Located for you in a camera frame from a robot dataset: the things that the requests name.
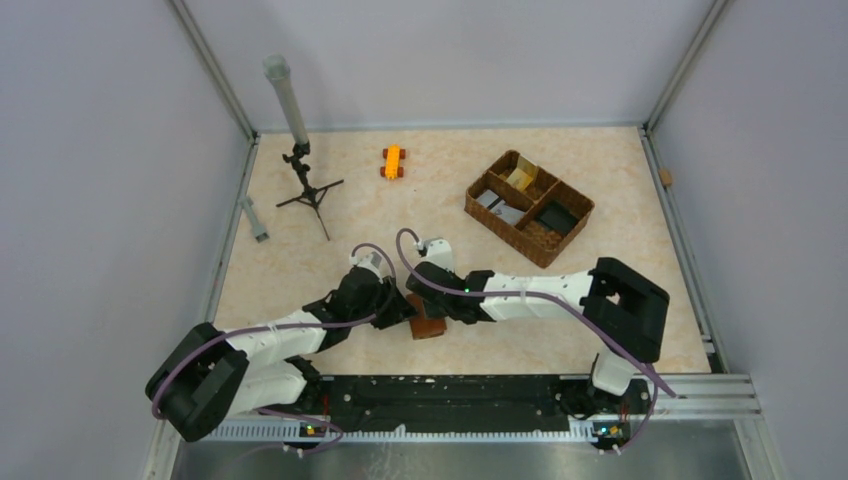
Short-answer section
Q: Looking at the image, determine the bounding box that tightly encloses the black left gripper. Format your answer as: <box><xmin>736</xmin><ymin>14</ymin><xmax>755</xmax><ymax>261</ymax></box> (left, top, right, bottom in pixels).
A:
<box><xmin>350</xmin><ymin>275</ymin><xmax>418</xmax><ymax>329</ymax></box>

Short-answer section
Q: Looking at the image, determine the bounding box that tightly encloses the brown leather card holder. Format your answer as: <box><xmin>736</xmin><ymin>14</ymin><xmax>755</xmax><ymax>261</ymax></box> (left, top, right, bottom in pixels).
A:
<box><xmin>406</xmin><ymin>293</ymin><xmax>447</xmax><ymax>340</ymax></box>

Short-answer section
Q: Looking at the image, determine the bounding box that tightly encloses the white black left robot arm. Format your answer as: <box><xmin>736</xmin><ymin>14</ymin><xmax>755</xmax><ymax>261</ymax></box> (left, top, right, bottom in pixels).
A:
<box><xmin>145</xmin><ymin>267</ymin><xmax>417</xmax><ymax>442</ymax></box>

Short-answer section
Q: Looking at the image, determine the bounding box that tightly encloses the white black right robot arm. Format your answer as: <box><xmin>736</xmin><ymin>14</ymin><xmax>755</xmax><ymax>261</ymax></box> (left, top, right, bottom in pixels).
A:
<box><xmin>406</xmin><ymin>257</ymin><xmax>672</xmax><ymax>412</ymax></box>

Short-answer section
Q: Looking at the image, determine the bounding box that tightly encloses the black card in basket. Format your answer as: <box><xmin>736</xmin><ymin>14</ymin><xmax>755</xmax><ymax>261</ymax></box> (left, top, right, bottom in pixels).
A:
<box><xmin>534</xmin><ymin>201</ymin><xmax>579</xmax><ymax>237</ymax></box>

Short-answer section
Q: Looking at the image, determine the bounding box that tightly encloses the woven wicker divided basket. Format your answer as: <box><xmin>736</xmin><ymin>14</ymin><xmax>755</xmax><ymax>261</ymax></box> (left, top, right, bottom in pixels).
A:
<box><xmin>464</xmin><ymin>150</ymin><xmax>595</xmax><ymax>268</ymax></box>

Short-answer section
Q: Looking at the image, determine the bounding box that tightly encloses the orange toy car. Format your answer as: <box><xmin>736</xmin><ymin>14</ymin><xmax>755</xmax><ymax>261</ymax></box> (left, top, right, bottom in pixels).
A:
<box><xmin>379</xmin><ymin>144</ymin><xmax>406</xmax><ymax>180</ymax></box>

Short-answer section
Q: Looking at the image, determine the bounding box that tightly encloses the small wooden block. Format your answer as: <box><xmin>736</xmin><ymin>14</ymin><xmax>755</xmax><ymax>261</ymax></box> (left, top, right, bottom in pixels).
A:
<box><xmin>658</xmin><ymin>168</ymin><xmax>673</xmax><ymax>188</ymax></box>

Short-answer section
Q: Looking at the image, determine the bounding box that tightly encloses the black tripod with grey tube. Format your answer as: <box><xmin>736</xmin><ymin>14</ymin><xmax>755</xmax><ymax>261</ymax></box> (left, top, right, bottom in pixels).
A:
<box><xmin>262</xmin><ymin>54</ymin><xmax>344</xmax><ymax>241</ymax></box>

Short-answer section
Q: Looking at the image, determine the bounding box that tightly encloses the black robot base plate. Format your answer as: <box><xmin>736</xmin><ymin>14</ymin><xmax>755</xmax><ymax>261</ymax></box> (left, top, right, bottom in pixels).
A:
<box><xmin>270</xmin><ymin>374</ymin><xmax>650</xmax><ymax>433</ymax></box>

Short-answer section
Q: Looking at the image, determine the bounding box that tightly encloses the grey metal bracket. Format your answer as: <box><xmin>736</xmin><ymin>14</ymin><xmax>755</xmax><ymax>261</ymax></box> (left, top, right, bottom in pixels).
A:
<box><xmin>239</xmin><ymin>195</ymin><xmax>269</xmax><ymax>243</ymax></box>

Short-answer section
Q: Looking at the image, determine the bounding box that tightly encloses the aluminium frame rail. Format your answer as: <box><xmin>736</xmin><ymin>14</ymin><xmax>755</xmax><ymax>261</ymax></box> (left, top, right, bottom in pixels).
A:
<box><xmin>638</xmin><ymin>125</ymin><xmax>762</xmax><ymax>420</ymax></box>

